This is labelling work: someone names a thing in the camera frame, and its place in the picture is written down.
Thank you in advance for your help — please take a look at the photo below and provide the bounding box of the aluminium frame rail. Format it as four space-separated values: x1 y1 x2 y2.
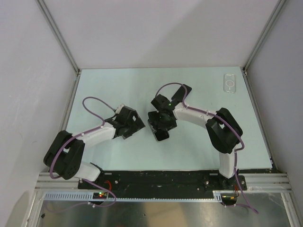
241 173 292 193

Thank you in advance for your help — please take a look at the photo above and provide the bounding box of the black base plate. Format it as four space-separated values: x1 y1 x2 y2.
78 170 247 199

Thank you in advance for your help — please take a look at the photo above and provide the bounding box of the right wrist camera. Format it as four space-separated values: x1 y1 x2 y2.
151 94 176 112

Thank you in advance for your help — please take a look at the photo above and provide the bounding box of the white slotted cable duct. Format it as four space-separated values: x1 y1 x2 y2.
44 190 224 203

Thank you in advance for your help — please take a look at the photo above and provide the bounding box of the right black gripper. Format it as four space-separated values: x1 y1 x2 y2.
149 110 177 133

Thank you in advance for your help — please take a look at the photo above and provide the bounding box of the dark blue smartphone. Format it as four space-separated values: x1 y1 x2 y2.
171 84 192 102

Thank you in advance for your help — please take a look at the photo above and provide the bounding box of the left aluminium corner post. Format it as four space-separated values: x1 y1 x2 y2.
35 0 80 75

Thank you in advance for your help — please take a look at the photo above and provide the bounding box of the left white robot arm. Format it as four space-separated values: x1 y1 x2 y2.
43 105 145 189

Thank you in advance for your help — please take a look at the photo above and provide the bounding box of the clear phone case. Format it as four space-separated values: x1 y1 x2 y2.
223 74 236 93

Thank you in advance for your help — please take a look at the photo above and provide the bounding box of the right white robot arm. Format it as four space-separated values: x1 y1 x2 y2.
148 104 245 190

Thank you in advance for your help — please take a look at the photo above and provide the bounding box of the right aluminium corner post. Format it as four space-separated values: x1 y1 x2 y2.
243 0 289 71

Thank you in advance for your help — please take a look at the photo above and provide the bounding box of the black smartphone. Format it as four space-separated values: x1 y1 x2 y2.
148 120 167 137

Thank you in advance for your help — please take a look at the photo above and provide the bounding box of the aluminium corner post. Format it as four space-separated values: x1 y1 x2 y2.
243 0 289 71
35 0 80 75

